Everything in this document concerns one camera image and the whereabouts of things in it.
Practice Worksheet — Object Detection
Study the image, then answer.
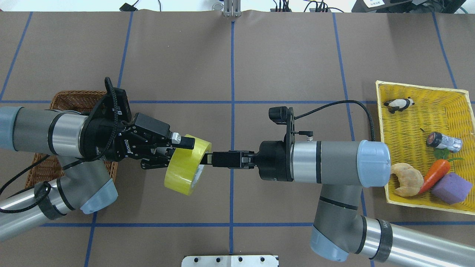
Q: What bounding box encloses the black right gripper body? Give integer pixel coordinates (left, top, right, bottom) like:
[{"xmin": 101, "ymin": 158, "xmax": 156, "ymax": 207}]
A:
[{"xmin": 254, "ymin": 141, "xmax": 294, "ymax": 181}]

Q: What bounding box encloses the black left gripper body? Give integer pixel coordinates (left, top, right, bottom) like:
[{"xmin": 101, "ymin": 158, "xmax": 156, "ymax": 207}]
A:
[{"xmin": 80, "ymin": 77, "xmax": 172, "ymax": 162}]

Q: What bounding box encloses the yellow tape roll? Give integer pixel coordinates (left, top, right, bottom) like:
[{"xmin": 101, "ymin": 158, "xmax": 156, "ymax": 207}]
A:
[{"xmin": 164, "ymin": 135, "xmax": 212, "ymax": 195}]

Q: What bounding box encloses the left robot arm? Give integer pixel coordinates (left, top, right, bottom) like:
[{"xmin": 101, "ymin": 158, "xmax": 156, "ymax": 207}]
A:
[{"xmin": 1, "ymin": 77, "xmax": 196, "ymax": 241}]

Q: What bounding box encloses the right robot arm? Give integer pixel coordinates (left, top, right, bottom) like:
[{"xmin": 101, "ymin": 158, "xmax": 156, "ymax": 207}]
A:
[{"xmin": 200, "ymin": 140, "xmax": 475, "ymax": 267}]

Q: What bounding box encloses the brown wicker basket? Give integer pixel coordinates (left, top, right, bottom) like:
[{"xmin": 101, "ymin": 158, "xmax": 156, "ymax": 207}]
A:
[{"xmin": 25, "ymin": 90, "xmax": 107, "ymax": 189}]

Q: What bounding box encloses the yellow plastic basket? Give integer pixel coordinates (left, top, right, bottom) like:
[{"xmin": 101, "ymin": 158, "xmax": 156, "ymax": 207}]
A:
[{"xmin": 375, "ymin": 80, "xmax": 475, "ymax": 215}]

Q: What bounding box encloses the small black device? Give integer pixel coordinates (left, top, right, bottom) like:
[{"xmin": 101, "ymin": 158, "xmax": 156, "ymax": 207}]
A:
[{"xmin": 119, "ymin": 3, "xmax": 138, "ymax": 12}]

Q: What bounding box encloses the panda figurine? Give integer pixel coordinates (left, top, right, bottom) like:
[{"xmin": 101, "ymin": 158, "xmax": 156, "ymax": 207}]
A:
[{"xmin": 384, "ymin": 97, "xmax": 415, "ymax": 114}]

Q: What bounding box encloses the croissant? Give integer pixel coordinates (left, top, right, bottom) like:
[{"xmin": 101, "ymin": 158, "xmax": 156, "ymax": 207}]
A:
[{"xmin": 390, "ymin": 163, "xmax": 424, "ymax": 197}]

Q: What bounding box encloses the toy carrot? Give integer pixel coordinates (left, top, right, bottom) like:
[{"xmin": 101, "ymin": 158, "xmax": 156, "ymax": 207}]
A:
[{"xmin": 418, "ymin": 148, "xmax": 463, "ymax": 194}]

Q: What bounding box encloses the purple sponge block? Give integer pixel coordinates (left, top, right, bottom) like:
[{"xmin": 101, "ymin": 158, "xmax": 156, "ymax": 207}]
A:
[{"xmin": 431, "ymin": 172, "xmax": 474, "ymax": 205}]

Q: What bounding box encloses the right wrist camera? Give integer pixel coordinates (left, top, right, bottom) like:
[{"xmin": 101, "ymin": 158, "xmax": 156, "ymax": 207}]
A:
[{"xmin": 268, "ymin": 106, "xmax": 314, "ymax": 144}]

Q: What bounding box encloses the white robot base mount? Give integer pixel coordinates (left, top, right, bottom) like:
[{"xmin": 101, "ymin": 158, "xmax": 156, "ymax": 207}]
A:
[{"xmin": 181, "ymin": 255, "xmax": 280, "ymax": 267}]

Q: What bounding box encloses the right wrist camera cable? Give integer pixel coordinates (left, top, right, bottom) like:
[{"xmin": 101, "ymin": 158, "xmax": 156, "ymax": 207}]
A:
[{"xmin": 295, "ymin": 100, "xmax": 376, "ymax": 142}]

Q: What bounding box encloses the aluminium frame post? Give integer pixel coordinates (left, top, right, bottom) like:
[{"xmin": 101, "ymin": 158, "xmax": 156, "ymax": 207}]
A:
[{"xmin": 212, "ymin": 0, "xmax": 242, "ymax": 17}]

